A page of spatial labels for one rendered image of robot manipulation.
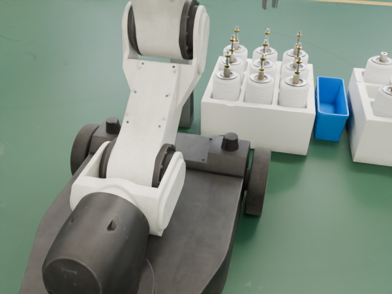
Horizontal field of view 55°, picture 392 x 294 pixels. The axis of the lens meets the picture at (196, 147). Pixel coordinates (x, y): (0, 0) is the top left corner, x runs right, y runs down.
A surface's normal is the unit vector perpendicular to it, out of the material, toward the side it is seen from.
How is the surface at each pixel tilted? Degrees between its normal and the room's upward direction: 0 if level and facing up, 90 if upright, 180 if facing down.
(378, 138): 90
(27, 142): 0
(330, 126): 92
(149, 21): 93
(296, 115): 90
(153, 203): 58
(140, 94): 36
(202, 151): 0
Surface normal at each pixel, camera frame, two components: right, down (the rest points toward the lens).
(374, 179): 0.00, -0.79
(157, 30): -0.24, 0.64
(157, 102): -0.14, -0.30
